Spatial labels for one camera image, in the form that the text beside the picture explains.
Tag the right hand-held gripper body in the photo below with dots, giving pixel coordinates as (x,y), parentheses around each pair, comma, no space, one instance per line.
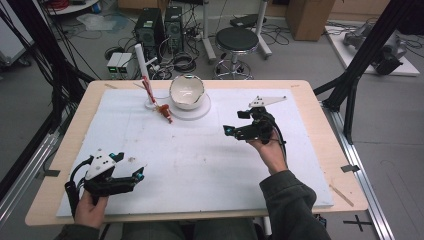
(258,128)

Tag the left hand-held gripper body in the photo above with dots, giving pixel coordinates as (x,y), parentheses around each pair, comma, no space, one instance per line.
(100,166)

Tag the red small tool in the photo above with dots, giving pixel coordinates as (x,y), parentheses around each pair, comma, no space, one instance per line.
(163,111)

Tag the white post stand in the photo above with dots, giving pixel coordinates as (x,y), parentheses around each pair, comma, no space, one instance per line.
(143,63)

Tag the person's right hand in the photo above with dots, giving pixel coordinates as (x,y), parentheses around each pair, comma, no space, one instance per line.
(270,155)

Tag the person's left hand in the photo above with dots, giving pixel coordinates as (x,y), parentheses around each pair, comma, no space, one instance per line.
(90,211)

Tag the white foam board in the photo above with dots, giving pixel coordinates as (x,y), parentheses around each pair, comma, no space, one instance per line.
(200,173)

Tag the white eggshell-shaped bowl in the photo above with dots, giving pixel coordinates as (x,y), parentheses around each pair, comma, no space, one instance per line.
(186,91)

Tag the black round stool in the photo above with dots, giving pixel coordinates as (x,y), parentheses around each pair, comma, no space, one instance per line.
(236,40)

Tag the white stand leg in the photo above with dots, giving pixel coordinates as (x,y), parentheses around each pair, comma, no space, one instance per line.
(207,33)
(261,30)

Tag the grey power supply unit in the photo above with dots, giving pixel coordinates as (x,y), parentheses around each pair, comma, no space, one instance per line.
(114,63)
(126,63)

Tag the thin wooden stick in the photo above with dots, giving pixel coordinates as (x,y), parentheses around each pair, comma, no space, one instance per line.
(341,195)

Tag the black computer tower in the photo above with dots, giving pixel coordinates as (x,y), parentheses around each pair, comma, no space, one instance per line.
(148,30)
(174,26)

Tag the brown cardboard box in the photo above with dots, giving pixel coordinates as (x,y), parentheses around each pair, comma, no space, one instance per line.
(308,18)

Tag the clear plastic bag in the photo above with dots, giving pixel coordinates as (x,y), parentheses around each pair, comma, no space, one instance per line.
(96,21)

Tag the grey robot equipment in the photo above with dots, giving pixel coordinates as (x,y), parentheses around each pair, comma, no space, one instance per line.
(388,50)

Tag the white floor platform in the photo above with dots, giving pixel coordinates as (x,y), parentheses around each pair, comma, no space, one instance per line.
(408,68)

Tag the silver aluminium rail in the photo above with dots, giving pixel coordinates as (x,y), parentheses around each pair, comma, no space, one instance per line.
(363,180)
(30,166)

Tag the black metal frame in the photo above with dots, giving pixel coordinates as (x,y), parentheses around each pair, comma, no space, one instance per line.
(363,53)
(43,60)

